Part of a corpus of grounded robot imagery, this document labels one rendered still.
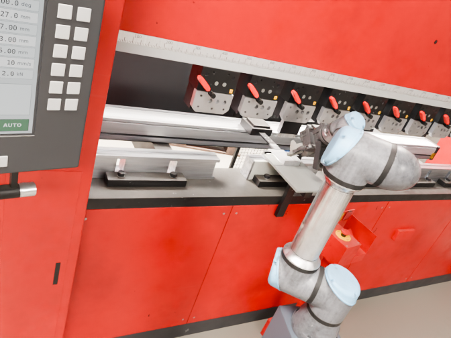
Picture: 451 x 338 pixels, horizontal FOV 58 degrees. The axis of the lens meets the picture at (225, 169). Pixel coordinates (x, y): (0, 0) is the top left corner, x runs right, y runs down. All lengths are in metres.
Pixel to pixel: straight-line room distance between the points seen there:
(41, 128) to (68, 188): 0.47
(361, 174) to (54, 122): 0.70
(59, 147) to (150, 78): 1.18
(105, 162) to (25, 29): 0.83
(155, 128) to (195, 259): 0.58
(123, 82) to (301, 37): 0.83
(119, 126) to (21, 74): 1.00
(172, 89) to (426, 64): 1.17
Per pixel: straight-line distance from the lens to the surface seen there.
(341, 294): 1.23
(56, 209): 1.28
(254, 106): 1.56
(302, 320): 1.33
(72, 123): 0.81
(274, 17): 1.46
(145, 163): 1.52
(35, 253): 1.38
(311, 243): 1.16
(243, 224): 1.76
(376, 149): 1.04
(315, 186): 1.67
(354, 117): 1.48
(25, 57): 0.74
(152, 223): 1.55
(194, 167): 1.61
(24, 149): 0.81
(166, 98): 2.03
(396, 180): 1.05
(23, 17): 0.72
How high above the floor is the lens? 1.71
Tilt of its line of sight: 28 degrees down
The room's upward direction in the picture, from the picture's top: 20 degrees clockwise
